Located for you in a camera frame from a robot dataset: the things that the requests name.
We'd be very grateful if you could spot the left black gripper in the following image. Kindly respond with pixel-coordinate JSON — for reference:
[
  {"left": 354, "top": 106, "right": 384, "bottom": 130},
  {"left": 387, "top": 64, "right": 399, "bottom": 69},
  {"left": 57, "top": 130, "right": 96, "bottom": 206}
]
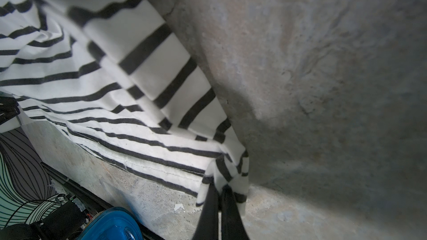
[{"left": 1, "top": 96, "right": 21, "bottom": 125}]

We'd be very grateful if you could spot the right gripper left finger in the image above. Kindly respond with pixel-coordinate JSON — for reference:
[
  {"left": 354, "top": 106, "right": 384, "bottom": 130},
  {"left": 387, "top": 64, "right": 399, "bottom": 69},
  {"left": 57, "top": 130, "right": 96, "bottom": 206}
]
[{"left": 192, "top": 184, "right": 219, "bottom": 240}]

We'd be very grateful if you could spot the yellow blue snack cup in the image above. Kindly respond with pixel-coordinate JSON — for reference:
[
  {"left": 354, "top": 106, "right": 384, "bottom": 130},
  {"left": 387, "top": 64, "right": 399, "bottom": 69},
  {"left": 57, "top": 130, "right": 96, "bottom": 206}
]
[{"left": 77, "top": 207, "right": 144, "bottom": 240}]

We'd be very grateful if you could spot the black white zebra tank top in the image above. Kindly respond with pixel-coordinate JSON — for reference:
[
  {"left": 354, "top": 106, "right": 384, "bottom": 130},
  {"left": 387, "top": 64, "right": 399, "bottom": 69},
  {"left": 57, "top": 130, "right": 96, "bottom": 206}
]
[{"left": 1, "top": 0, "right": 249, "bottom": 213}]

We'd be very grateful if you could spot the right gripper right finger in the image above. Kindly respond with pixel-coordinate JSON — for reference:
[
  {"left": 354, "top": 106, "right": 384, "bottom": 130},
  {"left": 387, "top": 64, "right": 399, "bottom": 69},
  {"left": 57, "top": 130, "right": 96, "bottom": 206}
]
[{"left": 221, "top": 186, "right": 249, "bottom": 240}]

